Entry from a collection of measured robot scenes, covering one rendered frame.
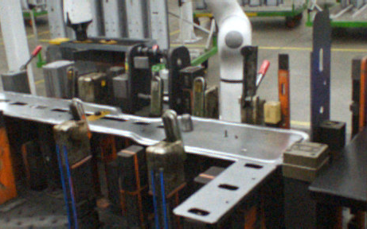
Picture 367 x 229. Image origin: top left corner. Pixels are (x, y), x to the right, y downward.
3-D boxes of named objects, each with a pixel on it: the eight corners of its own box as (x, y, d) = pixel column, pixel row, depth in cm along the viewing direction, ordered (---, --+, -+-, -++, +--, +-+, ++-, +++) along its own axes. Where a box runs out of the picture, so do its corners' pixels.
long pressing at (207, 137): (-67, 106, 199) (-68, 102, 199) (-15, 90, 216) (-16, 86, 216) (278, 170, 123) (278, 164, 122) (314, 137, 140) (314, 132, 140)
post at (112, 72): (119, 172, 199) (105, 68, 187) (126, 167, 203) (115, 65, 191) (128, 174, 197) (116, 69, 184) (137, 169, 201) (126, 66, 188)
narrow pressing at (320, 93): (310, 161, 123) (310, 13, 113) (327, 145, 132) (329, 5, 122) (312, 162, 123) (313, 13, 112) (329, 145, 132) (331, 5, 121)
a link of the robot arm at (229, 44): (251, 74, 210) (251, 13, 202) (251, 88, 192) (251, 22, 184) (220, 75, 211) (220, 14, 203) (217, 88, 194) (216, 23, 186)
